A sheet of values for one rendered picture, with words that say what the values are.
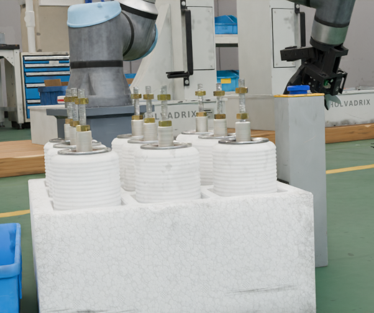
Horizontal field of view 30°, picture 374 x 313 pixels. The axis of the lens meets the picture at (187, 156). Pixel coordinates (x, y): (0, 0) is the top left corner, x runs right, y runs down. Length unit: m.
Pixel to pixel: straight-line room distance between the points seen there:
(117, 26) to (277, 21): 2.21
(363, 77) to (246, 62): 4.04
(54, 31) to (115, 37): 5.91
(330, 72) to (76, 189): 0.74
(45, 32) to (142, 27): 5.78
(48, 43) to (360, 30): 3.32
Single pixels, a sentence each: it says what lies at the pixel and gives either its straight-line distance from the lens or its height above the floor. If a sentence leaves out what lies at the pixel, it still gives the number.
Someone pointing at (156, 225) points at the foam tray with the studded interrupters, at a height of 0.15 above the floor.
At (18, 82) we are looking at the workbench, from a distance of 6.45.
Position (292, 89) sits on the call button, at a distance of 1.26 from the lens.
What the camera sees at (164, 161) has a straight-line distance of 0.96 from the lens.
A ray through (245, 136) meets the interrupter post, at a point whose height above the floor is 0.26.
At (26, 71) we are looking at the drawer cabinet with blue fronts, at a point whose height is 0.52.
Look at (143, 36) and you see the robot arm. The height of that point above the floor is 0.46.
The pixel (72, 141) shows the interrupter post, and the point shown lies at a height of 0.26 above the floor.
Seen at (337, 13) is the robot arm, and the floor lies 0.47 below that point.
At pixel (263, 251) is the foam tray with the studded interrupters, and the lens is 0.99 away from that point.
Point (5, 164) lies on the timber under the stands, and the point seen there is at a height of 0.05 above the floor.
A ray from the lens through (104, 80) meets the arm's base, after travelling 1.50.
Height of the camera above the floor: 0.34
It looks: 6 degrees down
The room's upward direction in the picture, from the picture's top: 2 degrees counter-clockwise
